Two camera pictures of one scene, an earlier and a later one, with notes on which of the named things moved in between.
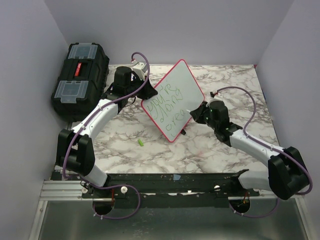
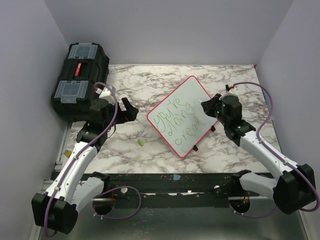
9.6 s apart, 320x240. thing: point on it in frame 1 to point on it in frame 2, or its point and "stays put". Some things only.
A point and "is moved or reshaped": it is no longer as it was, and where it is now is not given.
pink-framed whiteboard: (178, 93) is moved or reshaped
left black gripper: (148, 91) to (130, 114)
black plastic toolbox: (82, 80) stays put
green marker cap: (140, 142) stays put
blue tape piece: (176, 177) stays put
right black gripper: (197, 113) to (208, 105)
